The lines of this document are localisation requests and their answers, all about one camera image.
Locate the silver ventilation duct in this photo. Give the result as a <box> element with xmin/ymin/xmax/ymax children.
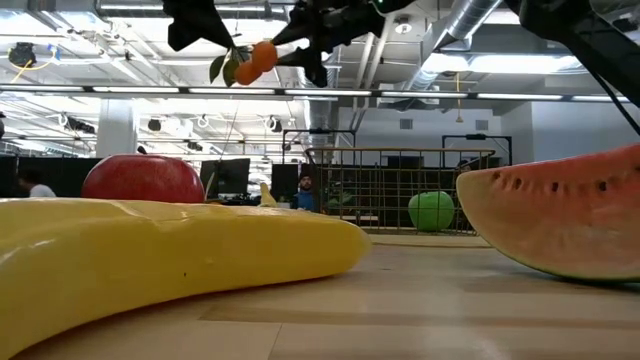
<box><xmin>402</xmin><ymin>0</ymin><xmax>504</xmax><ymax>94</ymax></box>

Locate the hanging yellow cord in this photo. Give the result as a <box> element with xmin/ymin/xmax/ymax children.
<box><xmin>453</xmin><ymin>72</ymin><xmax>464</xmax><ymax>124</ymax></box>

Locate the green apple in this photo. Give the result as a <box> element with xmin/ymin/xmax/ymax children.
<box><xmin>407</xmin><ymin>190</ymin><xmax>456</xmax><ymax>233</ymax></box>

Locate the white pillar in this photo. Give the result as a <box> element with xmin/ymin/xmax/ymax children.
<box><xmin>95</xmin><ymin>97</ymin><xmax>139</xmax><ymax>159</ymax></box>

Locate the red apple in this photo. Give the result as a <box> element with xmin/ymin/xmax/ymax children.
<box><xmin>81</xmin><ymin>153</ymin><xmax>206</xmax><ymax>204</ymax></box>

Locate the watermelon slice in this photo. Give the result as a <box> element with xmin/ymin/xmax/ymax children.
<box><xmin>455</xmin><ymin>143</ymin><xmax>640</xmax><ymax>282</ymax></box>

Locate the tangerine pair with green leaves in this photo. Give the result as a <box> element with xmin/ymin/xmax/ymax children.
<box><xmin>208</xmin><ymin>40</ymin><xmax>279</xmax><ymax>87</ymax></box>

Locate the wire basket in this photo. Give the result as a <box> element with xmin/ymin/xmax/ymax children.
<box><xmin>304</xmin><ymin>147</ymin><xmax>497</xmax><ymax>236</ymax></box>

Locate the black partition panel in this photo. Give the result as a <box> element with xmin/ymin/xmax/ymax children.
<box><xmin>0</xmin><ymin>155</ymin><xmax>101</xmax><ymax>199</ymax></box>

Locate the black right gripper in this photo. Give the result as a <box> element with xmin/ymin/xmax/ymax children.
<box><xmin>272</xmin><ymin>0</ymin><xmax>416</xmax><ymax>89</ymax></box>

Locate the long ceiling light strip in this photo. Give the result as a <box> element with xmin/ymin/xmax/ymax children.
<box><xmin>0</xmin><ymin>83</ymin><xmax>640</xmax><ymax>103</ymax></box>

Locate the black ceiling cable reel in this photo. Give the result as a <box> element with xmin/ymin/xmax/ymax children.
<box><xmin>7</xmin><ymin>41</ymin><xmax>40</xmax><ymax>69</ymax></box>

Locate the person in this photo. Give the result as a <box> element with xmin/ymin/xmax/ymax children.
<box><xmin>17</xmin><ymin>169</ymin><xmax>57</xmax><ymax>199</ymax></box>
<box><xmin>291</xmin><ymin>173</ymin><xmax>317</xmax><ymax>212</ymax></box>

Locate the black metal station frame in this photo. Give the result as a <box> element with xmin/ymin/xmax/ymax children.
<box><xmin>282</xmin><ymin>128</ymin><xmax>357</xmax><ymax>166</ymax></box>
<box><xmin>441</xmin><ymin>133</ymin><xmax>514</xmax><ymax>166</ymax></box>

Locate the black computer monitor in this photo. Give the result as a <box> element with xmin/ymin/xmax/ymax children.
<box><xmin>271</xmin><ymin>163</ymin><xmax>300</xmax><ymax>202</ymax></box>
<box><xmin>199</xmin><ymin>158</ymin><xmax>251</xmax><ymax>197</ymax></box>

